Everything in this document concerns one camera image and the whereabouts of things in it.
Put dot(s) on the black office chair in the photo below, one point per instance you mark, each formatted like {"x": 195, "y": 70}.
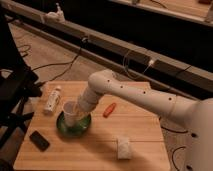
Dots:
{"x": 17, "y": 87}

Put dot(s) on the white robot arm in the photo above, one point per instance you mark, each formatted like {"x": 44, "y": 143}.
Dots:
{"x": 196, "y": 116}

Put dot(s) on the white plastic bottle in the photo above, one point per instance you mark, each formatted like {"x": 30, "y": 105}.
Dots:
{"x": 53, "y": 100}

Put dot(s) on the green ceramic bowl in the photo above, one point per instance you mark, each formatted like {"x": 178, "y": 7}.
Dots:
{"x": 75, "y": 131}

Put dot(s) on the orange carrot toy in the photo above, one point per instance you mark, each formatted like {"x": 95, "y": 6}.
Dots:
{"x": 109, "y": 110}

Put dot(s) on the white sponge block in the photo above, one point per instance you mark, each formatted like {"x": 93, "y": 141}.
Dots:
{"x": 123, "y": 148}

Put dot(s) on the black phone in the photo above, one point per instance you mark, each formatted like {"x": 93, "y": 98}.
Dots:
{"x": 39, "y": 141}

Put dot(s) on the white object on rail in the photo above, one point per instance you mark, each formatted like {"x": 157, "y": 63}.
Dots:
{"x": 58, "y": 15}

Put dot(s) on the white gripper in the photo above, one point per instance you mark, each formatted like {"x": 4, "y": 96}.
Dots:
{"x": 86, "y": 103}

